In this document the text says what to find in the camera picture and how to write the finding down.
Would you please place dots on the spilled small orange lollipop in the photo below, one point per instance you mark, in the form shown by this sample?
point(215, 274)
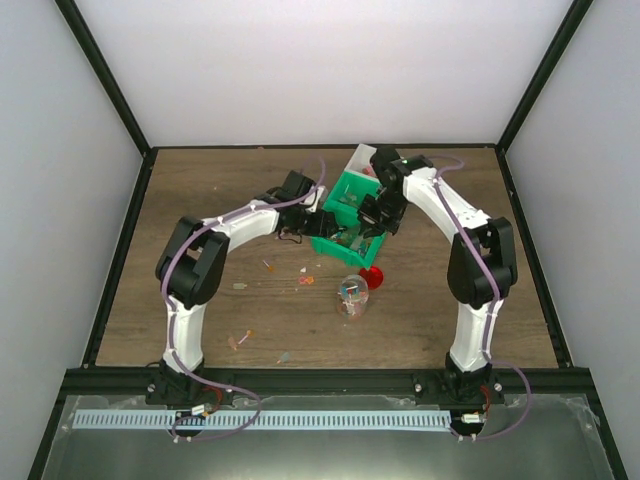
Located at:
point(268, 266)

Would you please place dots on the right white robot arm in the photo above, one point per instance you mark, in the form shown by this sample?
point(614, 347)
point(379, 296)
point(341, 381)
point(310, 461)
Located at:
point(482, 265)

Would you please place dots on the red jar lid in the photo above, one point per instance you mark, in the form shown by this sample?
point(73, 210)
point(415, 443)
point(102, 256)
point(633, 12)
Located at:
point(373, 277)

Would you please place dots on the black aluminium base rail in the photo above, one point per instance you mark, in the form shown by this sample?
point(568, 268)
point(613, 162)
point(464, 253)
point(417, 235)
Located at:
point(427, 386)

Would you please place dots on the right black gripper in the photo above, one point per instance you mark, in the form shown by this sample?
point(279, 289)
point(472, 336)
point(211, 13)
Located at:
point(367, 221)

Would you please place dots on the green double candy bin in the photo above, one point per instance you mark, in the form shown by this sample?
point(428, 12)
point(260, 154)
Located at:
point(344, 200)

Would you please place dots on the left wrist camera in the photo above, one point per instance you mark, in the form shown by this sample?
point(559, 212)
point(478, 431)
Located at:
point(316, 200)

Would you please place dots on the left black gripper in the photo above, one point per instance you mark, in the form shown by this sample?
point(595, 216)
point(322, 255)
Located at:
point(320, 227)

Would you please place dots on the green slotted scoop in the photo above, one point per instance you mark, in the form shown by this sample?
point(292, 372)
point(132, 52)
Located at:
point(358, 243)

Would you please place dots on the clear plastic jar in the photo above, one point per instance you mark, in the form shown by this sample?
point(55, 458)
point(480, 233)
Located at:
point(352, 296)

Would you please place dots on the light blue slotted strip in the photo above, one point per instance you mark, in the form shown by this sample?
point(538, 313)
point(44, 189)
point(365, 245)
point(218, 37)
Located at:
point(296, 420)

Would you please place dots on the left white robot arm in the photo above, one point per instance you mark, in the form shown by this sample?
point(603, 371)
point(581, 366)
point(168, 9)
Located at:
point(191, 267)

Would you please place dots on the spilled candy near rail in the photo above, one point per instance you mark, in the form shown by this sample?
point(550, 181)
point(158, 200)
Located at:
point(284, 358)

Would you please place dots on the white candy bin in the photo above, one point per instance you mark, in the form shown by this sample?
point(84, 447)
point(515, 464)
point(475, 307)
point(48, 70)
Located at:
point(359, 163)

